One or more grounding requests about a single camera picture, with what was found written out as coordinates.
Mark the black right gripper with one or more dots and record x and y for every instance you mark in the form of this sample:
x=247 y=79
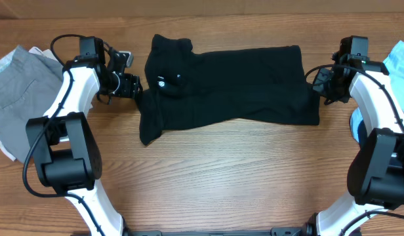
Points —
x=319 y=87

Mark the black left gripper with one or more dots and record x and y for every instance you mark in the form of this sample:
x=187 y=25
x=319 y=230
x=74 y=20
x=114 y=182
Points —
x=129 y=88

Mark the black t-shirt with white logo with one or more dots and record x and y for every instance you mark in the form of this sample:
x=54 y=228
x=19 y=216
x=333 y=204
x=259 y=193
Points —
x=188 y=90

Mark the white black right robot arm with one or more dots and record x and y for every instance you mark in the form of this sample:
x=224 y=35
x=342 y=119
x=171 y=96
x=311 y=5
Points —
x=375 y=179

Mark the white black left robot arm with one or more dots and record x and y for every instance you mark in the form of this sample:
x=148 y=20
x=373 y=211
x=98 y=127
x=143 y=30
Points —
x=64 y=160

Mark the light blue garment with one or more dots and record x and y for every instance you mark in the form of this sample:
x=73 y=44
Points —
x=395 y=65

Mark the folded grey shirt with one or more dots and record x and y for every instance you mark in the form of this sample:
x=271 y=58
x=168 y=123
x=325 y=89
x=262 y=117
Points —
x=21 y=101

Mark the folded white garment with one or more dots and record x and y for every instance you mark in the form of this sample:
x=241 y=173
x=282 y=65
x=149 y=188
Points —
x=41 y=54

